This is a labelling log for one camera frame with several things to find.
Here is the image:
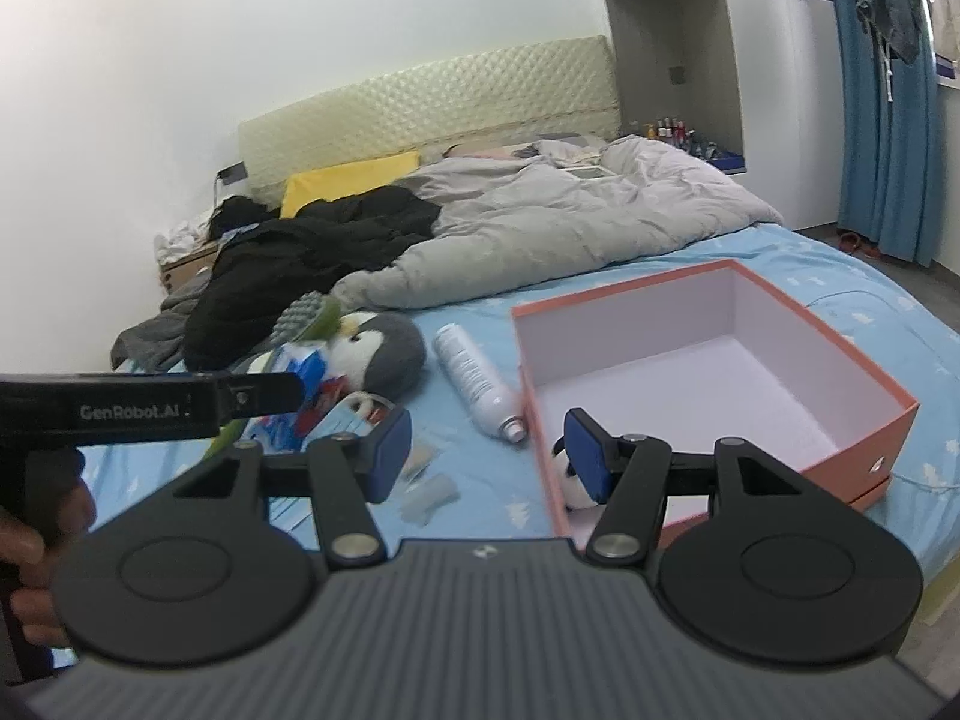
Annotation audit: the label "blue red printed packet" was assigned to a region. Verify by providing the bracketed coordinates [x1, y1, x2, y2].
[244, 379, 359, 458]

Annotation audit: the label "blue tray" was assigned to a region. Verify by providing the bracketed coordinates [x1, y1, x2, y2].
[701, 136, 745, 170]

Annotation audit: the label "green long-handled massage brush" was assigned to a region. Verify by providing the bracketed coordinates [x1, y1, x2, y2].
[210, 292, 347, 458]

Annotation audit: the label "cream quilted headboard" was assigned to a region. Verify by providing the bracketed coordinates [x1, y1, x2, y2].
[238, 35, 622, 203]

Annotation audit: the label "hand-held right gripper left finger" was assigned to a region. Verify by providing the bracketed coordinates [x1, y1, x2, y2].
[172, 406, 415, 569]

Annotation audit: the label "black clothing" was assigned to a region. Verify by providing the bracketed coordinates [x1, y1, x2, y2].
[184, 186, 443, 372]

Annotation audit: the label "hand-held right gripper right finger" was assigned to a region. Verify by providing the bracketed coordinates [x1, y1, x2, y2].
[562, 406, 811, 565]

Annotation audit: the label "person's left hand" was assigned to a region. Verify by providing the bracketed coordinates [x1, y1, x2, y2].
[0, 474, 96, 651]

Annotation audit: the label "hanging grey garment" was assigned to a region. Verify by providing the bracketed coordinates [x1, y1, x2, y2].
[855, 0, 931, 65]

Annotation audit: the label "pink cardboard box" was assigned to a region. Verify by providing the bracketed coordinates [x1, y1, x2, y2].
[511, 259, 920, 541]

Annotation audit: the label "white spray bottle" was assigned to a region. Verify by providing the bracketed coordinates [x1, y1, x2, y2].
[435, 322, 530, 445]

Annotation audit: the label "clear plastic wrapper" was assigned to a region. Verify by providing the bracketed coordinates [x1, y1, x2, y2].
[400, 471, 460, 527]
[401, 439, 437, 482]

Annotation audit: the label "white crumpled cloth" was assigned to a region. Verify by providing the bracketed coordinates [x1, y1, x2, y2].
[154, 214, 218, 263]

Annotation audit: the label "light blue bed sheet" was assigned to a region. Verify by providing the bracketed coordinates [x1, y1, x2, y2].
[82, 221, 960, 638]

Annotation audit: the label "small panda plush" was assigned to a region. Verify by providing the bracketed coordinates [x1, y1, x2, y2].
[553, 439, 602, 512]

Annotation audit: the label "red slippers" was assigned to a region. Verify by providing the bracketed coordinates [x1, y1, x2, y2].
[838, 231, 886, 260]

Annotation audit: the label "dark grey cloth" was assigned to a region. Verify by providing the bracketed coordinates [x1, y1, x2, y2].
[112, 289, 218, 372]

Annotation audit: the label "row of nail polish bottles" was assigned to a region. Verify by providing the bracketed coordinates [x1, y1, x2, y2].
[641, 116, 702, 147]

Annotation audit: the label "blue curtain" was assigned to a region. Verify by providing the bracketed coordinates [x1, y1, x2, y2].
[821, 0, 947, 267]

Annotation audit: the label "grey penguin plush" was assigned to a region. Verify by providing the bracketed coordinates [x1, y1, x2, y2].
[319, 310, 428, 421]

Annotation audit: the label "wooden nightstand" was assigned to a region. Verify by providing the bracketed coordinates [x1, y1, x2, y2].
[159, 240, 222, 293]

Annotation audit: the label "grey duvet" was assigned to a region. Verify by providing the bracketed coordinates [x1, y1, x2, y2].
[330, 136, 785, 310]

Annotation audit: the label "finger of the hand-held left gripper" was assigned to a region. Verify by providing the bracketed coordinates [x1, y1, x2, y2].
[214, 372, 311, 419]

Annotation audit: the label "yellow pillow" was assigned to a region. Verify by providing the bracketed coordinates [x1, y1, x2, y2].
[281, 151, 421, 220]

